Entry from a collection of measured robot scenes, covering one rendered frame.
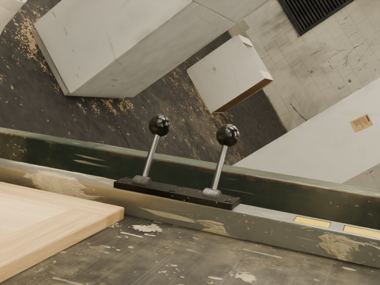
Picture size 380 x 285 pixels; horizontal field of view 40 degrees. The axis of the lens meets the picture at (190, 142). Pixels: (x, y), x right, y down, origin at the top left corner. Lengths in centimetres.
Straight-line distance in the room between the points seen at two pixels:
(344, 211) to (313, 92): 795
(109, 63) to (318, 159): 196
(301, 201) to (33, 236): 52
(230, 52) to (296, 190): 495
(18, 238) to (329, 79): 836
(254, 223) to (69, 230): 26
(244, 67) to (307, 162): 173
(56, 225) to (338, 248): 39
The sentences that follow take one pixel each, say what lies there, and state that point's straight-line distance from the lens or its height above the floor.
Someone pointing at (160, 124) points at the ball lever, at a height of 142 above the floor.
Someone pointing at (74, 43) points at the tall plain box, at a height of 26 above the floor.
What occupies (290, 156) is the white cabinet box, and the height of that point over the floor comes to 79.
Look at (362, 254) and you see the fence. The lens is 78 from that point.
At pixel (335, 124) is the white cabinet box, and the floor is 124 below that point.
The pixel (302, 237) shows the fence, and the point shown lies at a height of 155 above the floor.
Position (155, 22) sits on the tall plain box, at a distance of 331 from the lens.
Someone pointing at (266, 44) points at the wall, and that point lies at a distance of 916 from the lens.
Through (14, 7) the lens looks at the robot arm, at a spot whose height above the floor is 130.
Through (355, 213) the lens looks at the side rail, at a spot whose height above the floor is 159.
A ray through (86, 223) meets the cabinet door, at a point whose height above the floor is 133.
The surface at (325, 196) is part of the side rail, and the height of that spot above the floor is 156.
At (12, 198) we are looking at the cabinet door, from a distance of 87.
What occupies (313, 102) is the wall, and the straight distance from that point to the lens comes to 893.
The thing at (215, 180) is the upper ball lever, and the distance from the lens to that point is 82.
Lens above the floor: 175
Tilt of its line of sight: 21 degrees down
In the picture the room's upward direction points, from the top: 57 degrees clockwise
